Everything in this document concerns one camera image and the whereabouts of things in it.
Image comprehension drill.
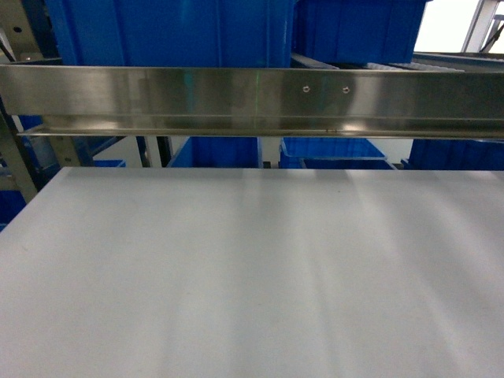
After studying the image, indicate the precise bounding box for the blue bin below shelf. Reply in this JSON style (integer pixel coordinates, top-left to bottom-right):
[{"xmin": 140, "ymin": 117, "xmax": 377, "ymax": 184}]
[
  {"xmin": 169, "ymin": 136, "xmax": 263, "ymax": 169},
  {"xmin": 402, "ymin": 139, "xmax": 503, "ymax": 171},
  {"xmin": 279, "ymin": 137, "xmax": 395, "ymax": 170}
]

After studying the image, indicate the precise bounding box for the large blue crate upper right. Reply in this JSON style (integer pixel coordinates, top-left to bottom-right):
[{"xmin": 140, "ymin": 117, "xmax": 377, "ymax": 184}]
[{"xmin": 291, "ymin": 1, "xmax": 428, "ymax": 64}]

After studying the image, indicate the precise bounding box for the blue bin below shelf right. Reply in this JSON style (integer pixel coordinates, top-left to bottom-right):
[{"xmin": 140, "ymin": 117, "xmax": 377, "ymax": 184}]
[{"xmin": 402, "ymin": 139, "xmax": 503, "ymax": 171}]

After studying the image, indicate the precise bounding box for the blue bin below shelf centre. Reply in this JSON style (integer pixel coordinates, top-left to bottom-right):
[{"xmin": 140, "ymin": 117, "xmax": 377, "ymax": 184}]
[{"xmin": 279, "ymin": 137, "xmax": 395, "ymax": 170}]

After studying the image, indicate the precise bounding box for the steel shelf frame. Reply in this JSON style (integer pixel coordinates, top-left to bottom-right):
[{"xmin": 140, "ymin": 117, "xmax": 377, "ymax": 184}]
[{"xmin": 0, "ymin": 0, "xmax": 174, "ymax": 206}]

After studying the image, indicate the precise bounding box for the stainless steel shelf rail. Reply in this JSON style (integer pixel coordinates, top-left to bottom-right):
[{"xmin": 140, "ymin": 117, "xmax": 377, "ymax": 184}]
[{"xmin": 1, "ymin": 54, "xmax": 503, "ymax": 139}]

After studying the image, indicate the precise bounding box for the large blue crate upper left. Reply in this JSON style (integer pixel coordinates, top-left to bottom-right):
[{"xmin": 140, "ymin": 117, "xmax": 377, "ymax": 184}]
[{"xmin": 46, "ymin": 1, "xmax": 294, "ymax": 68}]

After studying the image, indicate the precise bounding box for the blue bin below shelf left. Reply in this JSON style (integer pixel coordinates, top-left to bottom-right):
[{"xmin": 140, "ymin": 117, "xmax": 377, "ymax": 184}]
[{"xmin": 169, "ymin": 136, "xmax": 263, "ymax": 169}]

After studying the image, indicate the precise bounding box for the large blue crate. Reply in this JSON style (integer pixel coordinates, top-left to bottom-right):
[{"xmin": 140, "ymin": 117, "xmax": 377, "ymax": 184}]
[
  {"xmin": 291, "ymin": 1, "xmax": 428, "ymax": 64},
  {"xmin": 46, "ymin": 1, "xmax": 294, "ymax": 68}
]

